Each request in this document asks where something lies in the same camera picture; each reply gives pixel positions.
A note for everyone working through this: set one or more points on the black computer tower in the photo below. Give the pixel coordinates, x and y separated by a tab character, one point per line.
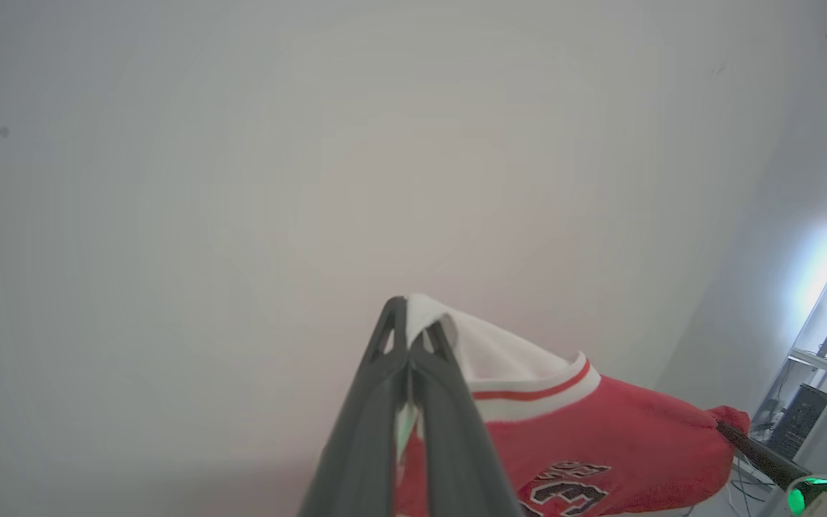
801	424

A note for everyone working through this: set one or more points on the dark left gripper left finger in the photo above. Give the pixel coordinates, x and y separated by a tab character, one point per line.
363	445

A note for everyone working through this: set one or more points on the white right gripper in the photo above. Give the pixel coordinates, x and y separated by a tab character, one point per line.
812	495

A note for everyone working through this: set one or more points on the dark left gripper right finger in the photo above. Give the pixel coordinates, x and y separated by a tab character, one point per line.
456	459

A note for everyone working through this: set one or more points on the red jersey with white trim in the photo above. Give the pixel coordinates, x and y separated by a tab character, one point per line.
600	431

